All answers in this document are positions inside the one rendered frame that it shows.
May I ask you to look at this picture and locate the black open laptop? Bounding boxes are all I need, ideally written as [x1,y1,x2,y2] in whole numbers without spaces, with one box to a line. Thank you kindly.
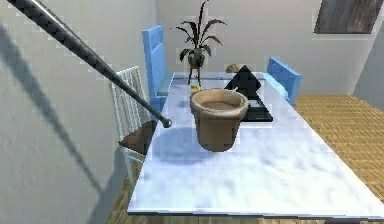
[223,64,274,123]

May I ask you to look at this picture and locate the dark framed wall picture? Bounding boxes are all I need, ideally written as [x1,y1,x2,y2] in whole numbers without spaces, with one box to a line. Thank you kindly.
[313,0,384,35]

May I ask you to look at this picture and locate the blue wooden chair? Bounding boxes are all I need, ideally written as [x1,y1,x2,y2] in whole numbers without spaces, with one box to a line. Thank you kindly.
[141,24,176,121]
[263,56,303,107]

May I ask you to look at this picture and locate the grey baseball bat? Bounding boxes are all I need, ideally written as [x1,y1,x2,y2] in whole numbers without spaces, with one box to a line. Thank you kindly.
[6,0,173,129]

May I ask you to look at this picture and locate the white slatted chair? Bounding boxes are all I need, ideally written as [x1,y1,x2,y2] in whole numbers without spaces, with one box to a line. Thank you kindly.
[110,65,158,188]

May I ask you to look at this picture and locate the brown clay flower pot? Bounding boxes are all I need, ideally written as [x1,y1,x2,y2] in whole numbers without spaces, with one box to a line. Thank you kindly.
[189,88,250,153]

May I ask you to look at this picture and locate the white marble dining table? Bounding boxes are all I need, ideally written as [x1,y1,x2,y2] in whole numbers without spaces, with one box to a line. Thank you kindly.
[126,71,384,222]

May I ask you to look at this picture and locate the dark potted house plant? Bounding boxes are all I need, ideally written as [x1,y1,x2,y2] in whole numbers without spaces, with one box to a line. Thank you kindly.
[175,0,228,87]

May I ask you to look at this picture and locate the tan round bread loaf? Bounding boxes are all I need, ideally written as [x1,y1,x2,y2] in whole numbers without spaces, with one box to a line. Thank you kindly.
[225,63,243,74]

